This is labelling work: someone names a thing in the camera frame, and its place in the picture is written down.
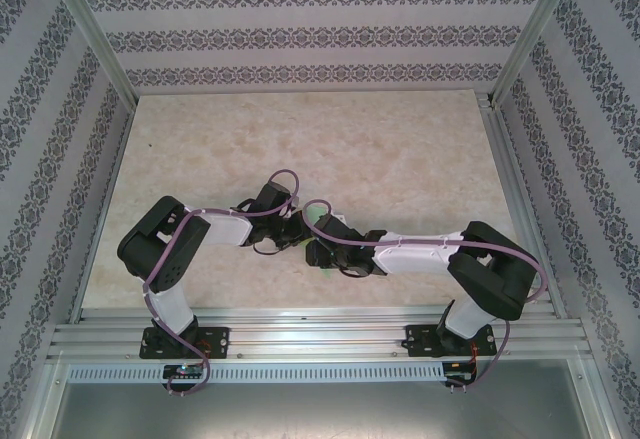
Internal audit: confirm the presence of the light green cloth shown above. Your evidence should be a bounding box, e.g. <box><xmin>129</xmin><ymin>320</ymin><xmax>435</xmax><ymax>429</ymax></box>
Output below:
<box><xmin>301</xmin><ymin>206</ymin><xmax>335</xmax><ymax>281</ymax></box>

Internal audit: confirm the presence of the grey metal sheet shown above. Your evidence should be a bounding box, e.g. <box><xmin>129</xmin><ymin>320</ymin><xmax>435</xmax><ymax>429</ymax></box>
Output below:
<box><xmin>49</xmin><ymin>381</ymin><xmax>601</xmax><ymax>439</ymax></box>

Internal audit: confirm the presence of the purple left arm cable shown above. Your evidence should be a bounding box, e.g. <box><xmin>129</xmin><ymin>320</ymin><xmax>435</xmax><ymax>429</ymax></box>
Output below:
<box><xmin>143</xmin><ymin>168</ymin><xmax>300</xmax><ymax>399</ymax></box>

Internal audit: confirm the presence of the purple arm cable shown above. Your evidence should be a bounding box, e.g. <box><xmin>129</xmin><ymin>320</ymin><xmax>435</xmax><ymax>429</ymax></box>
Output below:
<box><xmin>303</xmin><ymin>200</ymin><xmax>547</xmax><ymax>394</ymax></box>
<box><xmin>143</xmin><ymin>168</ymin><xmax>300</xmax><ymax>399</ymax></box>

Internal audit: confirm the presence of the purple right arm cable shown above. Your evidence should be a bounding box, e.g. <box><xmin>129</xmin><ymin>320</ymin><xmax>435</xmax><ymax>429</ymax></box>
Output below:
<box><xmin>303</xmin><ymin>200</ymin><xmax>547</xmax><ymax>394</ymax></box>

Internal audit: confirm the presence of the aluminium mounting rail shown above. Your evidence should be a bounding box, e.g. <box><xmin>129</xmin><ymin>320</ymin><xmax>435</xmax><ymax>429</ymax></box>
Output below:
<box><xmin>47</xmin><ymin>308</ymin><xmax>594</xmax><ymax>360</ymax></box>

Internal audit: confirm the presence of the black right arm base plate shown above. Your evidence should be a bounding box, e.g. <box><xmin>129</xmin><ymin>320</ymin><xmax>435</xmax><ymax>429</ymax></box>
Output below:
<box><xmin>405</xmin><ymin>323</ymin><xmax>499</xmax><ymax>359</ymax></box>

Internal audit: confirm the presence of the slotted grey cable duct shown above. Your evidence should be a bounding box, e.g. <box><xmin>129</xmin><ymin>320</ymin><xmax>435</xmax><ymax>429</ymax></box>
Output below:
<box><xmin>67</xmin><ymin>362</ymin><xmax>446</xmax><ymax>384</ymax></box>

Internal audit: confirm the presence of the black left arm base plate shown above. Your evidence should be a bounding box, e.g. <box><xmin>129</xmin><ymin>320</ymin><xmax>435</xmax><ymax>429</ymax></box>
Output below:
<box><xmin>141</xmin><ymin>326</ymin><xmax>232</xmax><ymax>361</ymax></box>

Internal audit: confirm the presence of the aluminium side rail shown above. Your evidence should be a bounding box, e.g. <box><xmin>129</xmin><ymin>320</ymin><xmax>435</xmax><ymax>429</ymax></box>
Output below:
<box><xmin>477</xmin><ymin>92</ymin><xmax>569</xmax><ymax>318</ymax></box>
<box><xmin>69</xmin><ymin>101</ymin><xmax>137</xmax><ymax>323</ymax></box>

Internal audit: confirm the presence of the aluminium frame post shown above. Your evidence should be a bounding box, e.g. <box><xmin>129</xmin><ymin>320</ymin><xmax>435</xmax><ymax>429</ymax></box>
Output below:
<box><xmin>42</xmin><ymin>0</ymin><xmax>139</xmax><ymax>105</ymax></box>
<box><xmin>492</xmin><ymin>0</ymin><xmax>584</xmax><ymax>108</ymax></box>

